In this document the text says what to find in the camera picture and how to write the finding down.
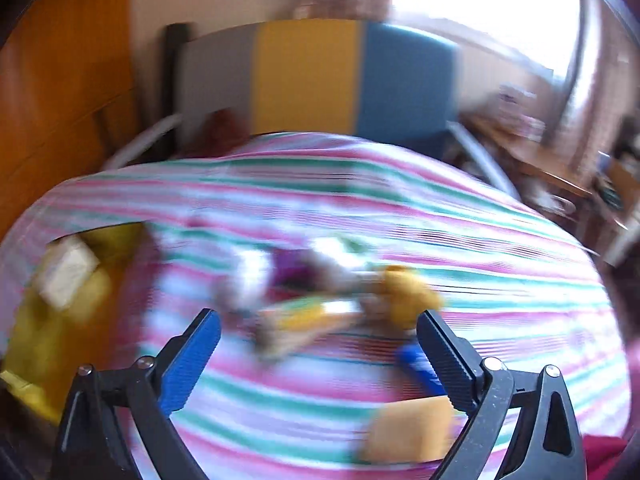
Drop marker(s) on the gold printed carton box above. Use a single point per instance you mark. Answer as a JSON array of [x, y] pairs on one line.
[[66, 265]]

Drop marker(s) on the white plastic-wrapped bundle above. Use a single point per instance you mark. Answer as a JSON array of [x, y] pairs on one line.
[[243, 288]]

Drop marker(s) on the white metal bed rail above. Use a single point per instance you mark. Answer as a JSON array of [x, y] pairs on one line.
[[142, 142]]

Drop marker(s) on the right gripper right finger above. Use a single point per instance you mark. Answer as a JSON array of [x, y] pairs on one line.
[[545, 443]]

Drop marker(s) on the gold storage box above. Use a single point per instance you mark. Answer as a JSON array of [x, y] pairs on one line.
[[102, 325]]

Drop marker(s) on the yellow sponge block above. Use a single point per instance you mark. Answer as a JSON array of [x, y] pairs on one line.
[[410, 431]]

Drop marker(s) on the blue Tempo tissue pack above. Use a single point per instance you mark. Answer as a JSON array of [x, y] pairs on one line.
[[413, 361]]

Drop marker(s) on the dark red blanket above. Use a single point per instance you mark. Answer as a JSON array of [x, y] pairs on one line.
[[601, 454]]

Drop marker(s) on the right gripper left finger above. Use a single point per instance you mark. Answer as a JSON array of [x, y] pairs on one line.
[[90, 443]]

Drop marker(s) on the brown plush pillow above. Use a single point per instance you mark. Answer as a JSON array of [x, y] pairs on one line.
[[223, 132]]

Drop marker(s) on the tricolour padded headboard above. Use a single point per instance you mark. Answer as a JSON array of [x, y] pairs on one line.
[[385, 83]]

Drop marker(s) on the striped bed sheet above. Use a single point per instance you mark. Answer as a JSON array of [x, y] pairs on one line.
[[514, 284]]

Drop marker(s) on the green medicine box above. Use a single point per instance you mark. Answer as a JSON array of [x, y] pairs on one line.
[[283, 328]]

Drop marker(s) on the yellow plush toy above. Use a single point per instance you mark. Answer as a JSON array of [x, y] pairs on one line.
[[397, 295]]

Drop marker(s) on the wooden wardrobe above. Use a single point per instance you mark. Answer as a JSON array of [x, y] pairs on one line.
[[68, 97]]

